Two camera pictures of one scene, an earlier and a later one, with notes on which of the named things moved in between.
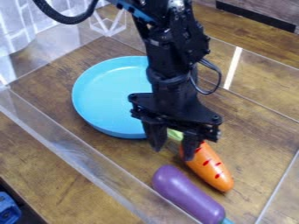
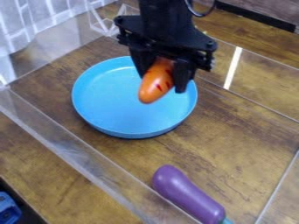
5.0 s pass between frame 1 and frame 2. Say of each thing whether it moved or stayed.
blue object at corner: stayed
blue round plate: stayed
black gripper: moved
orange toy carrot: moved
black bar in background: stayed
